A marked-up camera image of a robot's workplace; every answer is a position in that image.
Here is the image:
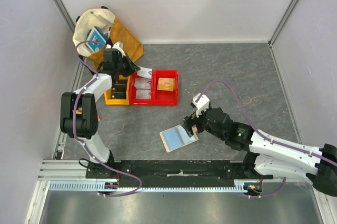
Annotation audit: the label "silver credit card black stripe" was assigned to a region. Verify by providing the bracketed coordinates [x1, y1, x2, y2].
[137, 67, 153, 79]

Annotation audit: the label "beige leather card holder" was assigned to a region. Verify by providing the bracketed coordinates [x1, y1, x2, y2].
[160, 124, 199, 153]

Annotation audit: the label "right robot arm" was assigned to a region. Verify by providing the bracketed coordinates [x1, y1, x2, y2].
[183, 108, 336, 197]

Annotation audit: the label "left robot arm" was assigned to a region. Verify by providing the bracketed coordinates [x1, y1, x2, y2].
[60, 44, 140, 178]

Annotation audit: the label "black cards in yellow bin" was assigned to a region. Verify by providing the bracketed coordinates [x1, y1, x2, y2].
[111, 76, 128, 100]

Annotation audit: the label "lower silver card stack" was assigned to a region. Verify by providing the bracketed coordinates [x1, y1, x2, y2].
[135, 90, 152, 100]

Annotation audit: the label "yellow plastic bin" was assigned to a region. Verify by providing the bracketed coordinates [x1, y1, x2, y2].
[104, 76, 131, 105]

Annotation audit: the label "red right plastic bin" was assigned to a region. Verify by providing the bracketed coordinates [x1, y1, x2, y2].
[152, 70, 179, 105]

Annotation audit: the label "blue razor box in bag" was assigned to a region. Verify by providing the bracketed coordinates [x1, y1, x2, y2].
[87, 26, 109, 53]

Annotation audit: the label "mustard and white tote bag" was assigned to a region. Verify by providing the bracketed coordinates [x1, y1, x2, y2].
[73, 7, 144, 69]

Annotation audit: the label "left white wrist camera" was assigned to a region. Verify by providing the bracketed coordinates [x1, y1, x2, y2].
[105, 42, 126, 57]

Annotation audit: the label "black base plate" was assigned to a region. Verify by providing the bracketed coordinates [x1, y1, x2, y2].
[86, 159, 274, 188]

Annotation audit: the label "grey cable duct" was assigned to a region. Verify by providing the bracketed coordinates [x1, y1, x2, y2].
[49, 180, 251, 193]

